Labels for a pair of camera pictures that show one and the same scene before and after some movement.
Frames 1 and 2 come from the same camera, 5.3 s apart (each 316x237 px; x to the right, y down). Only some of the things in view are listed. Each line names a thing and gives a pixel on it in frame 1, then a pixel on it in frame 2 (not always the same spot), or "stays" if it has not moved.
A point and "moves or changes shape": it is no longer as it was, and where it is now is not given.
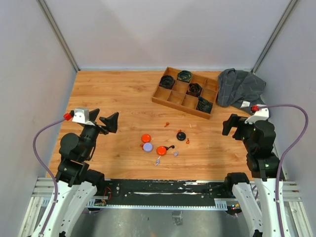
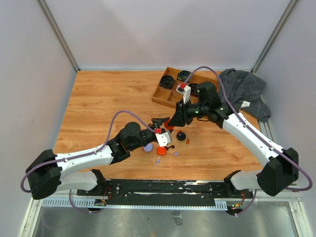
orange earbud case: (146, 138) moves or changes shape
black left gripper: (111, 122) to (159, 122)
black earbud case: (181, 136) stays
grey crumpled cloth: (239, 88) stays
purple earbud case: (147, 147) stays
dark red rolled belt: (194, 89) stays
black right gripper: (234, 120) to (178, 119)
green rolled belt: (184, 76) stays
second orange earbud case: (161, 150) stays
